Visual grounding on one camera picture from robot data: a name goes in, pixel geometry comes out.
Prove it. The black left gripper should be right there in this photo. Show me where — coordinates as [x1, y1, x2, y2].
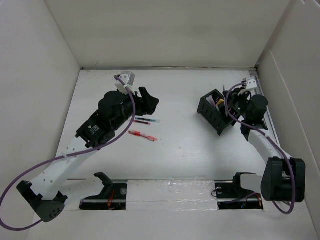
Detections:
[111, 87, 158, 131]

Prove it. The blue ink refill pen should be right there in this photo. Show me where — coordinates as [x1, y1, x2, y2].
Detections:
[135, 117, 161, 123]

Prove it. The orange highlighter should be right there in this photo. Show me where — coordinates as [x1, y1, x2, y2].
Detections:
[215, 99, 225, 109]

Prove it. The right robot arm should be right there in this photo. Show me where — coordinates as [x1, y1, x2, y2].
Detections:
[223, 86, 306, 203]

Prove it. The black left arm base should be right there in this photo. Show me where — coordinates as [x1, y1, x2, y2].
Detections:
[79, 172, 128, 211]

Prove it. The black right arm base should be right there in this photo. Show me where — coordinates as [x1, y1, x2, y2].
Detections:
[211, 172, 264, 210]

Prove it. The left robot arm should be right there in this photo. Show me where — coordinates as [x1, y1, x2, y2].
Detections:
[16, 87, 160, 223]

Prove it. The black desk organizer box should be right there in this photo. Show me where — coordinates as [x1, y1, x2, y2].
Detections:
[197, 89, 236, 136]

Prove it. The pink ink refill pen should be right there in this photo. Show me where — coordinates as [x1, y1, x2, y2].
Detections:
[133, 120, 151, 125]

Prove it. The red gel pen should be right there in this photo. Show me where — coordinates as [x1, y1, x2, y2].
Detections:
[128, 130, 158, 142]

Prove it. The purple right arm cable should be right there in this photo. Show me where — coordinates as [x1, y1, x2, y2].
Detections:
[224, 83, 297, 215]

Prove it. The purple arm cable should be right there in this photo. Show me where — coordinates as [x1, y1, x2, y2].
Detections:
[224, 83, 297, 215]
[0, 76, 137, 230]

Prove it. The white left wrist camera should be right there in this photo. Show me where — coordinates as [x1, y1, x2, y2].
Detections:
[114, 71, 136, 95]

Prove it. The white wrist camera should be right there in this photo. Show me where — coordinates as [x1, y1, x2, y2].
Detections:
[238, 76, 258, 96]
[114, 71, 136, 95]

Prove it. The aluminium side rail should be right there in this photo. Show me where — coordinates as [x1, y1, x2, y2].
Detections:
[249, 69, 292, 179]

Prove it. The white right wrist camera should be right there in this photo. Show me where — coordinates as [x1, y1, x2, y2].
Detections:
[238, 76, 258, 96]

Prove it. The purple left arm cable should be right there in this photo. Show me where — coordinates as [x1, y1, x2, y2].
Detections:
[0, 76, 137, 230]

